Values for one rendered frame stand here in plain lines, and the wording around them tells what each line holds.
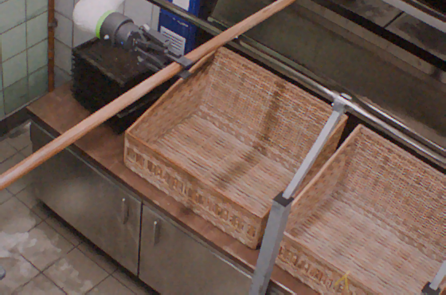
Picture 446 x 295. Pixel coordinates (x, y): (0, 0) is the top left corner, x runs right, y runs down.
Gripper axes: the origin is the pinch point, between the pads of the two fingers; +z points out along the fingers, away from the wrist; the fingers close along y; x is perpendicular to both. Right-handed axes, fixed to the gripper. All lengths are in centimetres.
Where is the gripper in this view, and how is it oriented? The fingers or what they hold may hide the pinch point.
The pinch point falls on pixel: (178, 64)
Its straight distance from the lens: 200.8
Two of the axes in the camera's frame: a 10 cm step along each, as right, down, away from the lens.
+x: -6.2, 4.5, -6.5
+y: -1.2, 7.6, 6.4
